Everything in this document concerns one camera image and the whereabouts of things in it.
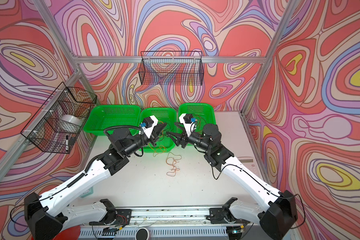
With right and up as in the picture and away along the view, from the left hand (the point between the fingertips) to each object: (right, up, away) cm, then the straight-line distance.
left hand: (165, 122), depth 63 cm
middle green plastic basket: (-5, +7, +52) cm, 53 cm away
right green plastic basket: (+24, +8, +49) cm, 55 cm away
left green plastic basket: (-56, +6, +51) cm, 76 cm away
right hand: (+3, -4, +4) cm, 6 cm away
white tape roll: (-48, +2, +10) cm, 49 cm away
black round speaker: (-11, -50, +2) cm, 51 cm away
